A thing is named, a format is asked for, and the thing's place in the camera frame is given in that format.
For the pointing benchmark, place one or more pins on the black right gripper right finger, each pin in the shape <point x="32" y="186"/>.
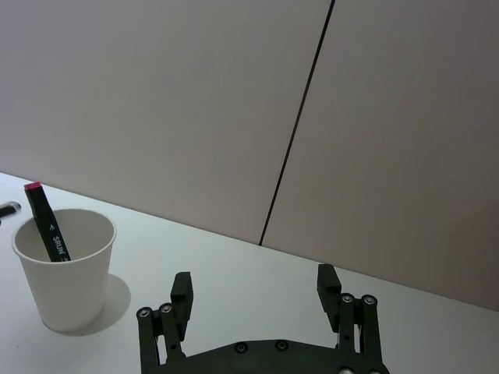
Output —
<point x="328" y="296"/>

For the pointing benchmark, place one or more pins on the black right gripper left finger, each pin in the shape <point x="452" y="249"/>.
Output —
<point x="181" y="300"/>

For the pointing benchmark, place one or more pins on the white paper cup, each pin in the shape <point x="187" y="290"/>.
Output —
<point x="66" y="288"/>

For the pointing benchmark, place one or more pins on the black marker with pink cap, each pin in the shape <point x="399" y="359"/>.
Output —
<point x="46" y="222"/>

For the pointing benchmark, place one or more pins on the black pen with silver tip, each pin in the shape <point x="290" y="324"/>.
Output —
<point x="8" y="210"/>

